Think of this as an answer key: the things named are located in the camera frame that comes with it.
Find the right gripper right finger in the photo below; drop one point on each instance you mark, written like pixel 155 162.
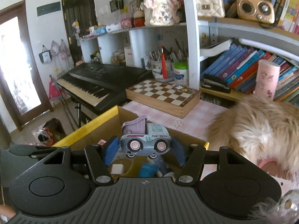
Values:
pixel 226 182

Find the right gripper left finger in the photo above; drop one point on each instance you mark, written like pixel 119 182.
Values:
pixel 79 173

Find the small white charger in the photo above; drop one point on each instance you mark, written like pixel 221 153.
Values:
pixel 117 169

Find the blue plastic bag roll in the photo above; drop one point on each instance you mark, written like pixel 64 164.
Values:
pixel 148 170

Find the purple toy car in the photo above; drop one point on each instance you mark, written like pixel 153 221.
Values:
pixel 143 138

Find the blue white spray bottle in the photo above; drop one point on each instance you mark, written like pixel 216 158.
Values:
pixel 163 169

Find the small white red box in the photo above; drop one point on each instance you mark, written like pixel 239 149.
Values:
pixel 101 142

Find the fluffy orange white cat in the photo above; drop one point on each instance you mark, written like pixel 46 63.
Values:
pixel 258 129

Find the black electronic keyboard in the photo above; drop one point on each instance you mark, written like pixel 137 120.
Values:
pixel 99 87

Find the wooden chessboard box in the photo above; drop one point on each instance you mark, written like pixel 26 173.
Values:
pixel 177 101

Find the pink cartoon cup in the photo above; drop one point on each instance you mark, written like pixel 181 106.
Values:
pixel 267 79

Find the white jar green lid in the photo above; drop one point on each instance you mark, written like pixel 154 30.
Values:
pixel 181 73

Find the white bookshelf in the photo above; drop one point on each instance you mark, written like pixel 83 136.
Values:
pixel 196 32

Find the red tassel ornament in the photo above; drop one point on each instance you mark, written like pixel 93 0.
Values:
pixel 163 62

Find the wooden retro radio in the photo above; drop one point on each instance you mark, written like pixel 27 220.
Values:
pixel 256 10

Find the white quilted handbag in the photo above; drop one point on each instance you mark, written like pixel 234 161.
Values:
pixel 210 8

